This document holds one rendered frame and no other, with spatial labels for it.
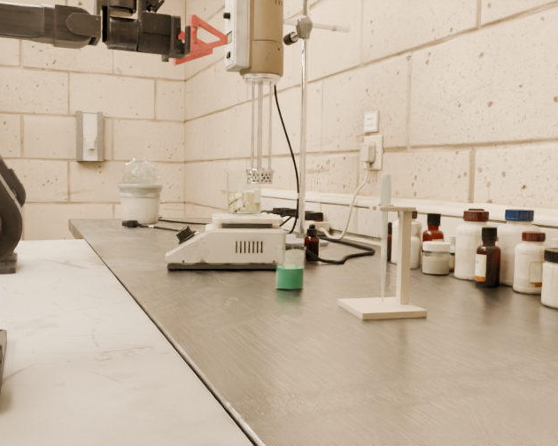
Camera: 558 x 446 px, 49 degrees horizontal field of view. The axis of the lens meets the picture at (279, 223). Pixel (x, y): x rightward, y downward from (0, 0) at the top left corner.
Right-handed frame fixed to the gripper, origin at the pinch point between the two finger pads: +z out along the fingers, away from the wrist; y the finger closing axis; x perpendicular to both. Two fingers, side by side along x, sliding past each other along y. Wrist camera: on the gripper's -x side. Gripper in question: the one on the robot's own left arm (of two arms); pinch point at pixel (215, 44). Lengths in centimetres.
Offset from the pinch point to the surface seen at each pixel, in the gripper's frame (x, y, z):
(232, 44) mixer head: -4.9, 20.5, 9.8
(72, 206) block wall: 42, 225, -11
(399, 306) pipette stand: 39, -52, 8
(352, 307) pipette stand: 39, -51, 3
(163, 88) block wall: -23, 225, 36
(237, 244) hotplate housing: 35.8, -16.6, -0.2
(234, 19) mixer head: -10.4, 19.6, 9.8
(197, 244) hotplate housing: 35.9, -14.9, -6.6
